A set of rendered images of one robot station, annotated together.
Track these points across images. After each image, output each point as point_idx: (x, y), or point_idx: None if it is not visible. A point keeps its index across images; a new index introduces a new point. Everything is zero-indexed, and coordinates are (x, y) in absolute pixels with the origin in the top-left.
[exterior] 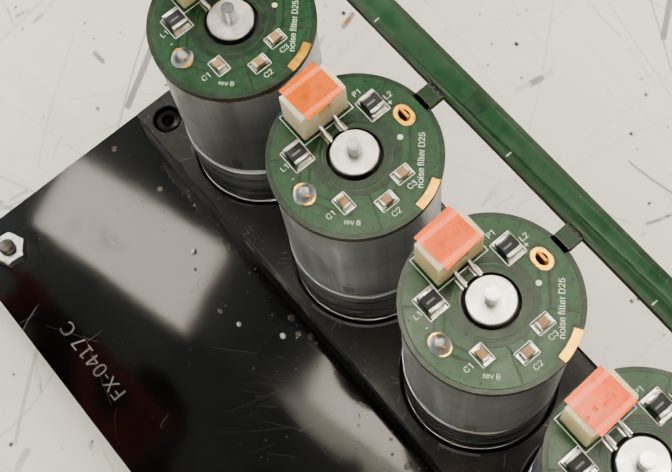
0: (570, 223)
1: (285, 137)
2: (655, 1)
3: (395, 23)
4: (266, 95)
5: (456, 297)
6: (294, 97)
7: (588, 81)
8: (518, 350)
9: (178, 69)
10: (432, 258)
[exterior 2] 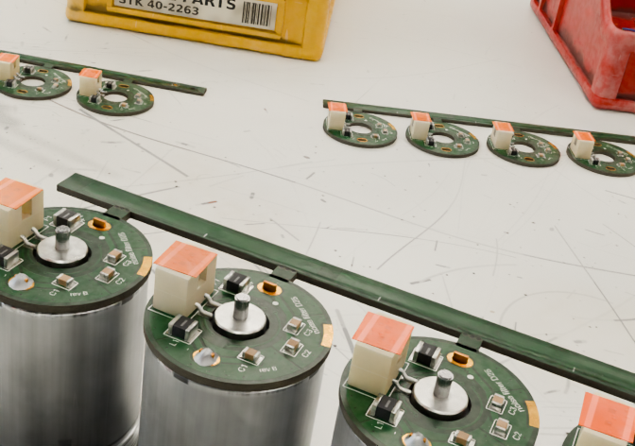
0: (464, 333)
1: (162, 321)
2: (340, 349)
3: (223, 235)
4: (120, 305)
5: (405, 403)
6: (172, 264)
7: (318, 409)
8: (490, 429)
9: (20, 291)
10: (380, 350)
